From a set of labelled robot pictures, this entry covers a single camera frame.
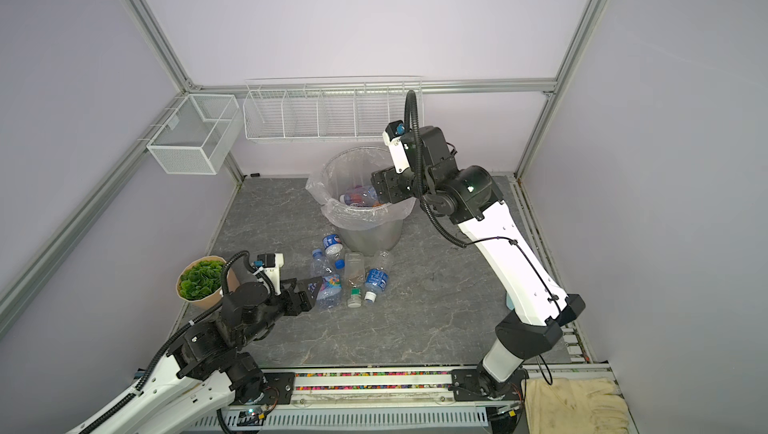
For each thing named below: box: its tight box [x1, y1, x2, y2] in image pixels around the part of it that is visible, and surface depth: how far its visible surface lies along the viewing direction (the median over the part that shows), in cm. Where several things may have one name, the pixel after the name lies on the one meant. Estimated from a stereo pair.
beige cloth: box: [521, 377, 630, 434], surface depth 72 cm
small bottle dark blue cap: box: [323, 234, 345, 270], surface depth 98 cm
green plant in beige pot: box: [176, 256, 238, 310], surface depth 82 cm
